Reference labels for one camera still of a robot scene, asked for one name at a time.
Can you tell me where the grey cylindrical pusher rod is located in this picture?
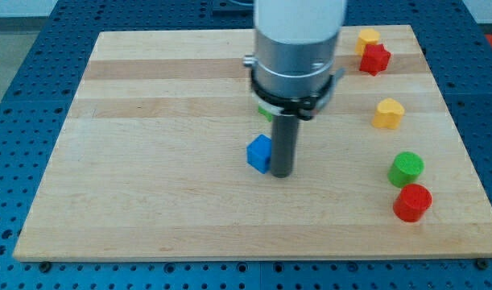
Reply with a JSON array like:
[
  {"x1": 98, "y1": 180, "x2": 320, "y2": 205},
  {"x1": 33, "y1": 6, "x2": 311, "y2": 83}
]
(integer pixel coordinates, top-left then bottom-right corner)
[{"x1": 270, "y1": 115, "x2": 300, "y2": 178}]

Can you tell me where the blue cube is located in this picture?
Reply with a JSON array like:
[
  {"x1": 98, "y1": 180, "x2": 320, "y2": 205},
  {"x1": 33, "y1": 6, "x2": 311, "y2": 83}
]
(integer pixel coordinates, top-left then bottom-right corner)
[{"x1": 246, "y1": 135, "x2": 271, "y2": 174}]

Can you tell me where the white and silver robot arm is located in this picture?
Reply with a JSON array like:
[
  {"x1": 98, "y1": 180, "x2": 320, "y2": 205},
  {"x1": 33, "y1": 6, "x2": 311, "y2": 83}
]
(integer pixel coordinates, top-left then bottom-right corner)
[{"x1": 243, "y1": 0, "x2": 347, "y2": 178}]

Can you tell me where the green star block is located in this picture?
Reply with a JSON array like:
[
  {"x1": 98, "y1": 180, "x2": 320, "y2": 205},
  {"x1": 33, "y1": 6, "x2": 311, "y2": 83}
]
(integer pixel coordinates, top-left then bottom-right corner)
[{"x1": 258, "y1": 106, "x2": 273, "y2": 122}]

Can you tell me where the red star block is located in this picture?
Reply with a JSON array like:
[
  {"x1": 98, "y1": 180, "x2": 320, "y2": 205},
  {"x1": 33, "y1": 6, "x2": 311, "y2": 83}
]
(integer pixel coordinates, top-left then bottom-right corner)
[{"x1": 359, "y1": 44, "x2": 391, "y2": 76}]

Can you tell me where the yellow heart block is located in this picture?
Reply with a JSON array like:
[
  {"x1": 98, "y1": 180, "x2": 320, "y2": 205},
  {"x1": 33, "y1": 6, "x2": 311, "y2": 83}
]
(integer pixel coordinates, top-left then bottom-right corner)
[{"x1": 371, "y1": 97, "x2": 406, "y2": 130}]

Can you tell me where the yellow hexagon block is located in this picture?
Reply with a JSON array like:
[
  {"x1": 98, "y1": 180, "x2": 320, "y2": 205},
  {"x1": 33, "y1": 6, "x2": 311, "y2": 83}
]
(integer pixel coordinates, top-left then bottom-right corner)
[{"x1": 354, "y1": 28, "x2": 380, "y2": 56}]

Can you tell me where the green cylinder block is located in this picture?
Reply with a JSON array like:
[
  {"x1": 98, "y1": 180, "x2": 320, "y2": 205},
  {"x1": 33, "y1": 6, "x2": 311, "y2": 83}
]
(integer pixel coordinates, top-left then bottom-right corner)
[{"x1": 387, "y1": 151, "x2": 424, "y2": 188}]

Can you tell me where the wooden board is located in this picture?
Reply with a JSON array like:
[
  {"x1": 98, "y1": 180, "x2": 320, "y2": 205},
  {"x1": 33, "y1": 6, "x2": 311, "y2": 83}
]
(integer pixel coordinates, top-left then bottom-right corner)
[{"x1": 13, "y1": 25, "x2": 492, "y2": 262}]

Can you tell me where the red cylinder block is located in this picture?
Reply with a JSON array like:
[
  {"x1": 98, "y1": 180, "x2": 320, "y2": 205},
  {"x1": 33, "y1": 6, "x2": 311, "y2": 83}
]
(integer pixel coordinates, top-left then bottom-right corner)
[{"x1": 393, "y1": 184, "x2": 432, "y2": 222}]

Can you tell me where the black clamp ring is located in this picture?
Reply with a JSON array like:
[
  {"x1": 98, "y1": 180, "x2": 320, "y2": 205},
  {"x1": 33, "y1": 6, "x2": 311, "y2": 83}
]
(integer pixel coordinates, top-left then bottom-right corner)
[{"x1": 250, "y1": 67, "x2": 346, "y2": 122}]

